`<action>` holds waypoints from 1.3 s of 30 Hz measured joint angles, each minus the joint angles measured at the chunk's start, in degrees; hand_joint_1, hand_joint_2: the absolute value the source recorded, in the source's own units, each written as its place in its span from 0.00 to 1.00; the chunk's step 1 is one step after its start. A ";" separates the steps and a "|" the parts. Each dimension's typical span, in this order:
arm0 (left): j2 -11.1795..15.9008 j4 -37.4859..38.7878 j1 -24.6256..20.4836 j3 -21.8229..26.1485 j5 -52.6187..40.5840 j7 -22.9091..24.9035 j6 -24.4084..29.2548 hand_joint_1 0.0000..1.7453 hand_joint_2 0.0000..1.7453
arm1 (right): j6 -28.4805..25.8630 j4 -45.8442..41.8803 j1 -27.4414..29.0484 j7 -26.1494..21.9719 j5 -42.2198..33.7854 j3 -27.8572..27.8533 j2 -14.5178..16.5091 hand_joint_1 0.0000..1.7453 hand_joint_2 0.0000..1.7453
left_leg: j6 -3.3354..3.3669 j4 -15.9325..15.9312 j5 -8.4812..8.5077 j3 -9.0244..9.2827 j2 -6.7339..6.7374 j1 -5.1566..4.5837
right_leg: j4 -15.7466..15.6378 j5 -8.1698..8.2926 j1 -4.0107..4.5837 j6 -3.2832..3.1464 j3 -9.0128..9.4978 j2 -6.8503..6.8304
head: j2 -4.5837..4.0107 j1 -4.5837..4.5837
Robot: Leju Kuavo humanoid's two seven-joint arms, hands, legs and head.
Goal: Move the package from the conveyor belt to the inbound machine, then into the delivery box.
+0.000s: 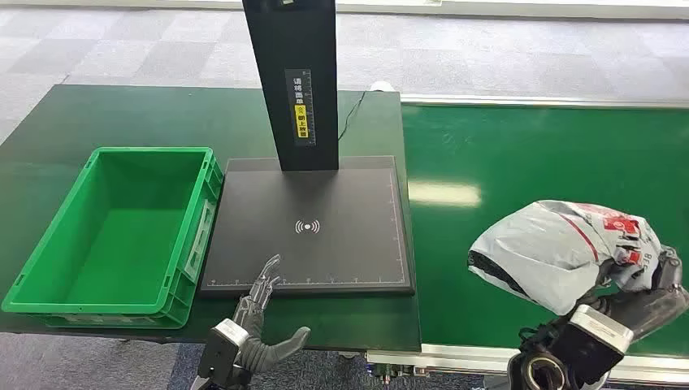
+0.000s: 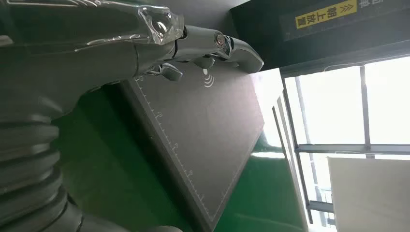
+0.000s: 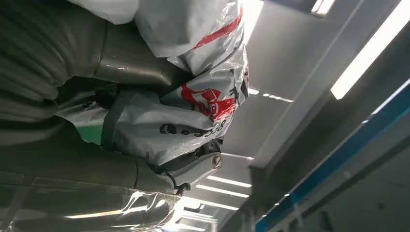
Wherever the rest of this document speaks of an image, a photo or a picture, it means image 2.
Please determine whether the dark grey scanner pad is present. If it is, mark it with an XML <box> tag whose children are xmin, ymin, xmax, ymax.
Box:
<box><xmin>120</xmin><ymin>62</ymin><xmax>265</xmax><ymax>232</ymax></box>

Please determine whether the yellow warning label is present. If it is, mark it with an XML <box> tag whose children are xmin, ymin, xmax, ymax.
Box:
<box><xmin>295</xmin><ymin>0</ymin><xmax>358</xmax><ymax>30</ymax></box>

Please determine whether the ribbed grey left arm sleeve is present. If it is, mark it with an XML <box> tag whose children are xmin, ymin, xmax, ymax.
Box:
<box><xmin>0</xmin><ymin>115</ymin><xmax>184</xmax><ymax>232</ymax></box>

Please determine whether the white board panel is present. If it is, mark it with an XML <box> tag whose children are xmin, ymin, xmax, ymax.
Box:
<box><xmin>327</xmin><ymin>156</ymin><xmax>410</xmax><ymax>232</ymax></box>

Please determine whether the dark window frame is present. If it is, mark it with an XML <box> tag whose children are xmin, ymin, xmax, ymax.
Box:
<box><xmin>272</xmin><ymin>56</ymin><xmax>410</xmax><ymax>232</ymax></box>

